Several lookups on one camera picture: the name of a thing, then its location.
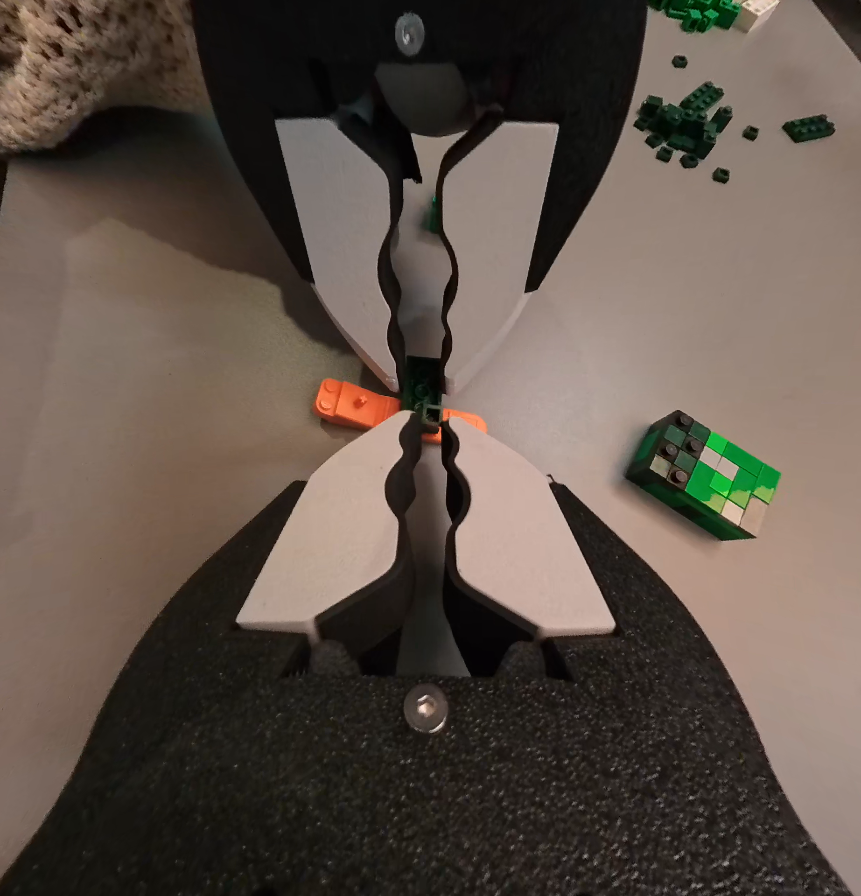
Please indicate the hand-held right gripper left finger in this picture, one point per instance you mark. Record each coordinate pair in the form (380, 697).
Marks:
(332, 553)

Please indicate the person's left forearm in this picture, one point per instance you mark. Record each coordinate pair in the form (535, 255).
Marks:
(73, 63)

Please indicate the dark green lego plate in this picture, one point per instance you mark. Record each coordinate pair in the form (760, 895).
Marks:
(423, 381)

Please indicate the orange lego brick separator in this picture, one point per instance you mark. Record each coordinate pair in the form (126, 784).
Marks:
(346, 406)

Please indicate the small dark green lego piece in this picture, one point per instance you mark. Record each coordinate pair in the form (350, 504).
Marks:
(430, 414)

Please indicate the pile of dark green lego bricks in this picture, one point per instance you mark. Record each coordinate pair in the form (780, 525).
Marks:
(682, 122)

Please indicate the pile of bright green lego bricks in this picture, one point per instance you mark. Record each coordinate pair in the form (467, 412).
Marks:
(696, 14)

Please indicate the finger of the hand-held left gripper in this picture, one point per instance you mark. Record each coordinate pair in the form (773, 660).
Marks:
(332, 231)
(500, 231)

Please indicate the single dark green lego brick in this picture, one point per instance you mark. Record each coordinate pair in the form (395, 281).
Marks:
(808, 128)

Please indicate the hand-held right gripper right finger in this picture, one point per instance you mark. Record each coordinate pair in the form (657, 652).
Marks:
(521, 553)

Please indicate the small green white lego block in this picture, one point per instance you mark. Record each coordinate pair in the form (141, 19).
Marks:
(434, 217)

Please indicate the large green mosaic lego block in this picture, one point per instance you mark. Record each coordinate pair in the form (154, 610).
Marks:
(703, 476)

